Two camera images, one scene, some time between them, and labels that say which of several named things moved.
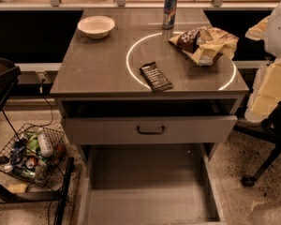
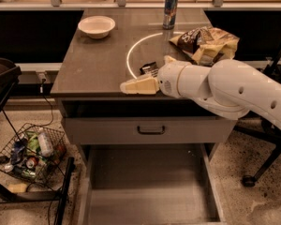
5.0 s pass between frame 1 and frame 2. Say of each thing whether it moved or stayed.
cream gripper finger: moved
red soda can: stayed
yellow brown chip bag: stayed
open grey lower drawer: stayed
